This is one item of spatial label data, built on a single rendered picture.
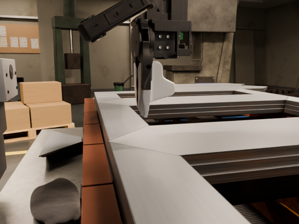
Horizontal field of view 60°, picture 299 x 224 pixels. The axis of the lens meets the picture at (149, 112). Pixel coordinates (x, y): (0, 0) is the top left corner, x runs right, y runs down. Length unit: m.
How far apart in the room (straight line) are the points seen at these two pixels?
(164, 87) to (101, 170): 0.16
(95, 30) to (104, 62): 8.87
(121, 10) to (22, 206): 0.46
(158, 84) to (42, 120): 3.42
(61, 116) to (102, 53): 5.66
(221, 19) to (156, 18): 4.37
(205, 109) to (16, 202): 0.58
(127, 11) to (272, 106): 0.71
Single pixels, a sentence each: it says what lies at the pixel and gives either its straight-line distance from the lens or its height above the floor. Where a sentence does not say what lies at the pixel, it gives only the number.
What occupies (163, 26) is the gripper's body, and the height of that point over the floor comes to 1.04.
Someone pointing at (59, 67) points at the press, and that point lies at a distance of 6.63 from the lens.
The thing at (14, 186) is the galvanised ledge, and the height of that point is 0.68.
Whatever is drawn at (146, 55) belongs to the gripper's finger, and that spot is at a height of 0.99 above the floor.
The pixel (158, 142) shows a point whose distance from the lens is 0.42.
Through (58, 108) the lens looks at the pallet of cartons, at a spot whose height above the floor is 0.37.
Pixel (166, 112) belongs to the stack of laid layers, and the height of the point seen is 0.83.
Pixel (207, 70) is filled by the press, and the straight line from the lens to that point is 4.99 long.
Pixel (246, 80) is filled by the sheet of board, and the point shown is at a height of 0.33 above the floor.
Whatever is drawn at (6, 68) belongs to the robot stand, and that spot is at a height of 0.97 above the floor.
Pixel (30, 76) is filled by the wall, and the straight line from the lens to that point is 9.24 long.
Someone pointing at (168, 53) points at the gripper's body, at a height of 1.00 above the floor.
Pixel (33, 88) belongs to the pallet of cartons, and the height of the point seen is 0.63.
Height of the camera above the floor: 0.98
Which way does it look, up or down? 11 degrees down
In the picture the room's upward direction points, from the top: straight up
